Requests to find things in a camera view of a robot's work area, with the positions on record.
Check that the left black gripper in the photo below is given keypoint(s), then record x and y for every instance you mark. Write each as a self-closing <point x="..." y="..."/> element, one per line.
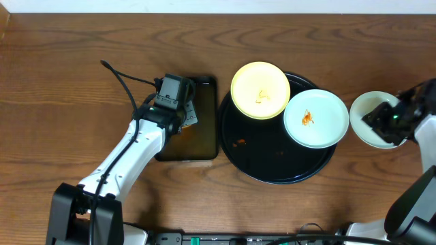
<point x="187" y="111"/>

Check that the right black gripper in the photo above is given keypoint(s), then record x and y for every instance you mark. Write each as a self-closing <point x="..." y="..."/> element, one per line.
<point x="380" y="118"/>

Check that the light blue front plate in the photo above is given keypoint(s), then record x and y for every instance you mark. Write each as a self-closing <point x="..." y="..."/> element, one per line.
<point x="364" y="104"/>

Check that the light blue plate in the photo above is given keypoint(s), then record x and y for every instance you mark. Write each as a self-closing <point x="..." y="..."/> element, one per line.
<point x="364" y="104"/>
<point x="316" y="118"/>

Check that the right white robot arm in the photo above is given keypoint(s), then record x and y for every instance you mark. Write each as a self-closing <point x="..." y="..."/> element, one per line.
<point x="411" y="219"/>

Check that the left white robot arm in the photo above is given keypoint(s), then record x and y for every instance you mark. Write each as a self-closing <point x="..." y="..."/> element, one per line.
<point x="91" y="211"/>

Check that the black rectangular water tray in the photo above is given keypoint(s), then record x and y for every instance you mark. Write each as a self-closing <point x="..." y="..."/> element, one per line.
<point x="197" y="142"/>

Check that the round black serving tray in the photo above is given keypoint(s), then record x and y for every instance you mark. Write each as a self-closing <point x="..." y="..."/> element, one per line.
<point x="263" y="150"/>

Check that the yellow plate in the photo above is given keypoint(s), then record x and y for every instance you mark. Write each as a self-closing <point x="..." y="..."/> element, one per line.
<point x="260" y="90"/>

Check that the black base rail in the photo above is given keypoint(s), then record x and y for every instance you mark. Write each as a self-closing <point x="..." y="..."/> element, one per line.
<point x="174" y="238"/>

